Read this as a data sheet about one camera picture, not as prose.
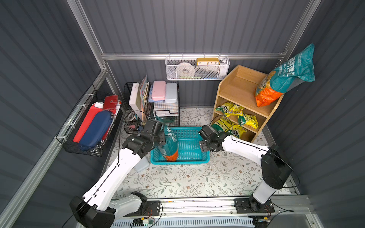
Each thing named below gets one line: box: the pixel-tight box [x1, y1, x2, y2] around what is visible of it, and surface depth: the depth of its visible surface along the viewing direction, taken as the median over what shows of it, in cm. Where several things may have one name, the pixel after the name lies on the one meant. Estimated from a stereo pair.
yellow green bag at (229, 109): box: [215, 101, 245, 117], surface depth 92 cm
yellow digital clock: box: [196, 57, 221, 66], surface depth 90 cm
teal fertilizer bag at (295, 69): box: [254, 43, 316, 108], surface depth 66 cm
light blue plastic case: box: [134, 155, 150, 173], surface depth 88 cm
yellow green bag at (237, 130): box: [231, 124, 248, 139], surface depth 101 cm
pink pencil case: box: [151, 80, 166, 101], surface depth 98 cm
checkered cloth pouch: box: [153, 102, 179, 117], surface depth 95 cm
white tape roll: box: [176, 62, 196, 78], surface depth 87 cm
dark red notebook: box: [102, 95, 119, 111], surface depth 81 cm
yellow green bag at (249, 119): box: [238, 113, 259, 129], surface depth 86 cm
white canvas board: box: [128, 82, 143, 121], surface depth 93 cm
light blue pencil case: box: [164, 82, 178, 104], surface depth 100 cm
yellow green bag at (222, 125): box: [210, 116, 235, 134], surface depth 106 cm
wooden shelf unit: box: [211, 64, 285, 143], surface depth 88 cm
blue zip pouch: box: [78, 110, 113, 151], surface depth 70 cm
